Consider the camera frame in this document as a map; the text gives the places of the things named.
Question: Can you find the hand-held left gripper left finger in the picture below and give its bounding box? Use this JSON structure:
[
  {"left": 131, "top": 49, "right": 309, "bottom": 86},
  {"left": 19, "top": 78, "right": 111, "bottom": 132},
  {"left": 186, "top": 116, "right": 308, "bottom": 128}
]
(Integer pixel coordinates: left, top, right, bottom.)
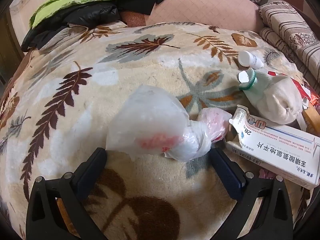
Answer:
[{"left": 26, "top": 147, "right": 108, "bottom": 240}]

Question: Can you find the leaf-print fleece blanket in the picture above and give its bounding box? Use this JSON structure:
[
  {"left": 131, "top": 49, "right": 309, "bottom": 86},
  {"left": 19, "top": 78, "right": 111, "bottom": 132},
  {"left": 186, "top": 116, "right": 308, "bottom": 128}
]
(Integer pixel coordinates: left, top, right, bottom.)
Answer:
[{"left": 0, "top": 21, "right": 318, "bottom": 240}]

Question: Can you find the white medicine box red line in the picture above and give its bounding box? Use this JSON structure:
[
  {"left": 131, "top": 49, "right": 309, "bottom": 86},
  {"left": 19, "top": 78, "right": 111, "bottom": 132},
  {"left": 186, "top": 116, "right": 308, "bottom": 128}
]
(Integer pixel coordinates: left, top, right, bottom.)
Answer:
[{"left": 224, "top": 104, "right": 320, "bottom": 190}]

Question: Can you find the black puffer jacket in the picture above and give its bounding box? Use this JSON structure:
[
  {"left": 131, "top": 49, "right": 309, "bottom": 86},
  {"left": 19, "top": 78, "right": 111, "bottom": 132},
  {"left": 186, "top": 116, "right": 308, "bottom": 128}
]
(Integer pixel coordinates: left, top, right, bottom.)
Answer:
[{"left": 21, "top": 2, "right": 120, "bottom": 53}]

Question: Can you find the small pink-tinted plastic bag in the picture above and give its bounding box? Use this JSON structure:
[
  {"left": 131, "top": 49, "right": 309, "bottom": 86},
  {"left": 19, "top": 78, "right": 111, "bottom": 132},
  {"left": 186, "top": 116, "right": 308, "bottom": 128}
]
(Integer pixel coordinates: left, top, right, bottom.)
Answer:
[{"left": 196, "top": 107, "right": 233, "bottom": 144}]

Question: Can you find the small white plastic bottle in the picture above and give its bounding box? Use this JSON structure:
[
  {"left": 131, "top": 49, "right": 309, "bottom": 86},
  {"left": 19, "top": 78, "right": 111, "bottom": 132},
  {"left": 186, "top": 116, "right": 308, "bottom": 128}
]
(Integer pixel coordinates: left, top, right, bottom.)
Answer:
[{"left": 237, "top": 50, "right": 264, "bottom": 69}]

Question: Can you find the white sock green trim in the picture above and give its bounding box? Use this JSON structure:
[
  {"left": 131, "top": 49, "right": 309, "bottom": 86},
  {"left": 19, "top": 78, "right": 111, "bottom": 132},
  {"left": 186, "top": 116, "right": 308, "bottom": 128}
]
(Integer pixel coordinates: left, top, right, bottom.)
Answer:
[{"left": 239, "top": 69, "right": 303, "bottom": 125}]

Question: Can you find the striped folded blanket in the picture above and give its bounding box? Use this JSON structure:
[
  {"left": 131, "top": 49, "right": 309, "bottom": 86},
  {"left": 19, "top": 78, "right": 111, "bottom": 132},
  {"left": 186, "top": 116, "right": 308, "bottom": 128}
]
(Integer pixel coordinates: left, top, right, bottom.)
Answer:
[{"left": 257, "top": 1, "right": 320, "bottom": 80}]

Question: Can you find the torn red cardboard box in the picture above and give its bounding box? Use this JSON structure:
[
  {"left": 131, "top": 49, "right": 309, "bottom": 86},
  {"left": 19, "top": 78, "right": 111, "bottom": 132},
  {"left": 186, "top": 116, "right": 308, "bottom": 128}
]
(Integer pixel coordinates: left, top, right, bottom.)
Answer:
[{"left": 267, "top": 71, "right": 320, "bottom": 135}]

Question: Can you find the clear plastic bag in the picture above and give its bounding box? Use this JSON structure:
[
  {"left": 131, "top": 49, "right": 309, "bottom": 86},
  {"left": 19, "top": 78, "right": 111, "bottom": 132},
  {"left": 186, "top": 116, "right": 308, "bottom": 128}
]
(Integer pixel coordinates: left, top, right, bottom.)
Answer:
[{"left": 105, "top": 84, "right": 213, "bottom": 162}]

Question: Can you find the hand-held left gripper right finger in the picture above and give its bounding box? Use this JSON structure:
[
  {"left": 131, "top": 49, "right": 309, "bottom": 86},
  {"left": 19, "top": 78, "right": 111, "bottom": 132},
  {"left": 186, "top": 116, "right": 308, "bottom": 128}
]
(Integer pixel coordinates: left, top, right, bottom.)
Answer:
[{"left": 209, "top": 147, "right": 293, "bottom": 240}]

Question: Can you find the pink quilted sofa cushion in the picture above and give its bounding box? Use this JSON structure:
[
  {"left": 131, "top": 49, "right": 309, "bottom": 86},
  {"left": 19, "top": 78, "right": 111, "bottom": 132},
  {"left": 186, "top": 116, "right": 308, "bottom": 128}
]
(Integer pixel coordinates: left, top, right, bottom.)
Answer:
[{"left": 145, "top": 0, "right": 265, "bottom": 32}]

